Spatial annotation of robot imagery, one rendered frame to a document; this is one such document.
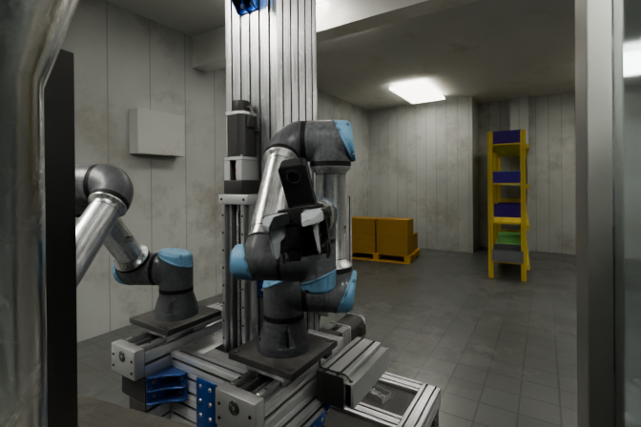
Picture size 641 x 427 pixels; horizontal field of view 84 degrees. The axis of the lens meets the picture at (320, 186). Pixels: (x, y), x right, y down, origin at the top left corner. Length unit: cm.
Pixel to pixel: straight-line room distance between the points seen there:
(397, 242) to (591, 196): 564
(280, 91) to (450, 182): 620
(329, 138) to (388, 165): 670
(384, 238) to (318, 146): 514
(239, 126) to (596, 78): 101
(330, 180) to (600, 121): 69
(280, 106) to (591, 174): 101
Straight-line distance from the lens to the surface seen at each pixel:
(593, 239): 38
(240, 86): 137
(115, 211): 105
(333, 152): 95
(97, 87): 371
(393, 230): 596
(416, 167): 743
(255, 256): 75
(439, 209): 732
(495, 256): 539
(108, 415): 78
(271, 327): 105
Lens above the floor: 128
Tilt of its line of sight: level
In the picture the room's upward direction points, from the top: straight up
